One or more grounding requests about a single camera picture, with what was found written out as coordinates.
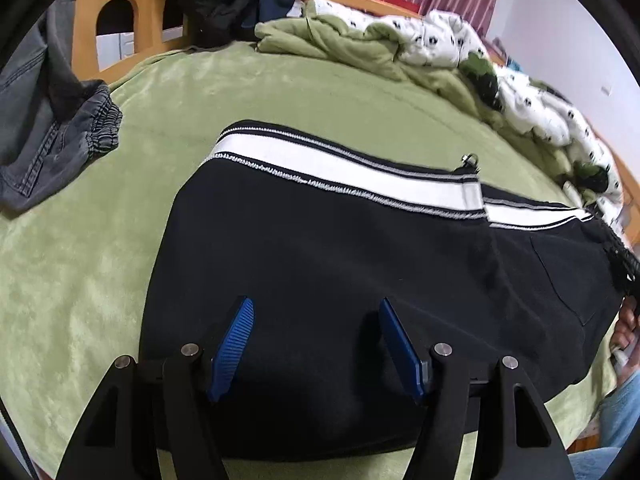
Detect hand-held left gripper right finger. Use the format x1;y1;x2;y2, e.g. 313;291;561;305
377;297;576;480

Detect white floral quilt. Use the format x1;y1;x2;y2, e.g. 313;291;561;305
255;0;626;231

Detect black pants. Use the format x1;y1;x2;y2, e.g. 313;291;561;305
139;120;640;463

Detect person's right hand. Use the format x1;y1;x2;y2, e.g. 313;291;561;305
612;296;640;366

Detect white drawer cabinet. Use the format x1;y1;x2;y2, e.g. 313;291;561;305
96;30;183;72

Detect wooden bed frame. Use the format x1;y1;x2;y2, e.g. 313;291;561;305
70;0;426;83

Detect navy garment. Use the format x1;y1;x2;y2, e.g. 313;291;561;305
240;0;301;28

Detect green fleece blanket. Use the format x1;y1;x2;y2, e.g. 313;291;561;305
0;42;626;480

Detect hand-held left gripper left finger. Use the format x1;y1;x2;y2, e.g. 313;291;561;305
55;296;256;480

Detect person's blue jeans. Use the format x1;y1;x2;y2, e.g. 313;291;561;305
570;375;638;480

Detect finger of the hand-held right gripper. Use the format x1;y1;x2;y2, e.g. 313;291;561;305
607;240;640;291

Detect grey jeans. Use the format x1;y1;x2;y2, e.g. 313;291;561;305
0;0;123;213

